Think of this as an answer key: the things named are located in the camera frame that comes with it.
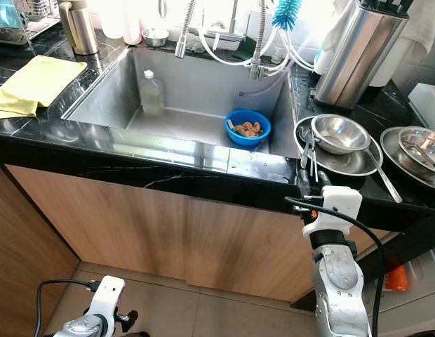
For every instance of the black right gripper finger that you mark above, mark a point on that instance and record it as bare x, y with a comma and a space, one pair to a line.
323, 179
304, 177

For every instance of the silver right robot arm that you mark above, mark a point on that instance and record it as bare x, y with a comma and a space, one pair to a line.
340, 288

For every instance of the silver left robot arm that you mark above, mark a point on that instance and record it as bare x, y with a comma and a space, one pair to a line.
84, 328

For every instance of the round steel plate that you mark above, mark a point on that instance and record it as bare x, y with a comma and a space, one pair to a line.
396, 165
351, 163

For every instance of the steel mixing bowl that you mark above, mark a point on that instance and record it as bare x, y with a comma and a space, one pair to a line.
421, 147
340, 133

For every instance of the steel spoon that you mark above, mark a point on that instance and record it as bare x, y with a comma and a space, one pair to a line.
384, 175

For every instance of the blue plastic bowl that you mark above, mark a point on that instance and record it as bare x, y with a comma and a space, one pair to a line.
248, 140

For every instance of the brown food pieces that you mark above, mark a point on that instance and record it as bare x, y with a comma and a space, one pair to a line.
248, 128

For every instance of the wood grain cabinet door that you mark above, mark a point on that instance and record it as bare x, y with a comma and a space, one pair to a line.
105, 221
245, 253

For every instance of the orange ridged object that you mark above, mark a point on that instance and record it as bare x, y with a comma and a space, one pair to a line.
394, 277

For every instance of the white soap bottle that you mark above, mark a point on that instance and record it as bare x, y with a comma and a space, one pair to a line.
318, 60

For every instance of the white plastic box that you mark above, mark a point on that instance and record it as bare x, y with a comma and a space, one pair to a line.
428, 109

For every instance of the wood grain cabinet side panel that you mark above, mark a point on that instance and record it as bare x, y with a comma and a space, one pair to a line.
24, 260

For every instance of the stainless steel sink basin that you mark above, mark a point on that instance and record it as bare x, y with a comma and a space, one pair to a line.
189, 88

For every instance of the steel water tap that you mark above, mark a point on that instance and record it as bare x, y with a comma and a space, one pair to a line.
259, 38

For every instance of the yellow dish cloth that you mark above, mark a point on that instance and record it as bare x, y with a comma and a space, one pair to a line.
35, 84

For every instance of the blue bottle brush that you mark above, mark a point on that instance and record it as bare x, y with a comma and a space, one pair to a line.
288, 12

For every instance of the clear plastic bottle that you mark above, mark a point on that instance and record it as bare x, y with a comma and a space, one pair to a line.
153, 95

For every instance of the white hanging towel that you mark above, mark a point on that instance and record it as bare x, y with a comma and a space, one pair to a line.
426, 31

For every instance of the steel spring faucet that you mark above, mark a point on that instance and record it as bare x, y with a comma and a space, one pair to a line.
184, 38

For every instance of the blue plastic cup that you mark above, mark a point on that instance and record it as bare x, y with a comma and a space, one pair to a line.
7, 12

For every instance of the small steel bowl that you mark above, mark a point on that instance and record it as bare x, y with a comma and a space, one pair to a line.
155, 37

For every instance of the metal dish rack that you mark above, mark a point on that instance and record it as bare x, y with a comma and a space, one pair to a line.
38, 24

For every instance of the steel thermos jug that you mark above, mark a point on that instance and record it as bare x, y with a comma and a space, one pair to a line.
78, 28

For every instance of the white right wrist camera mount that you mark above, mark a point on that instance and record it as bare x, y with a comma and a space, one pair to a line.
337, 200

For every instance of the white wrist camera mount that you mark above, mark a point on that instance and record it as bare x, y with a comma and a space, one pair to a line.
106, 298
337, 200

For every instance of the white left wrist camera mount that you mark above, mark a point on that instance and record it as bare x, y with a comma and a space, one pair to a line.
106, 298

